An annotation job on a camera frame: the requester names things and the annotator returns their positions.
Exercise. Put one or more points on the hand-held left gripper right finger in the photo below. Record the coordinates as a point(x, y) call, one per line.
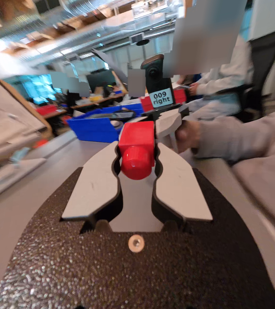
point(183, 190)

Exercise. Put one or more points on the blue plastic bin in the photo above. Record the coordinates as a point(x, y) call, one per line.
point(89, 131)

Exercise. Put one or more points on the person's right hand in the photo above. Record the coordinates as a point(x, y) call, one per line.
point(188, 135)

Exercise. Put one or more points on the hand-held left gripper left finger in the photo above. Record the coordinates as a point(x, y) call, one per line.
point(94, 185)

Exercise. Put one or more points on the person's right forearm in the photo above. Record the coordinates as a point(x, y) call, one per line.
point(236, 137)

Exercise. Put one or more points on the wooden document stand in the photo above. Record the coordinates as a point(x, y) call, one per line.
point(7, 178)

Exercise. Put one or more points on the red block with peg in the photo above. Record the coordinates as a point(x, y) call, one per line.
point(137, 137)

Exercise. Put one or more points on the black office chair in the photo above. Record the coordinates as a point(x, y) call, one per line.
point(268, 72)

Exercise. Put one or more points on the red storage bin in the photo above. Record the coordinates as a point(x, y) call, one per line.
point(179, 95)

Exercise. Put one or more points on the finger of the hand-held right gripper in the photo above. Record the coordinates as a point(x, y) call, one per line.
point(168, 124)
point(142, 119)

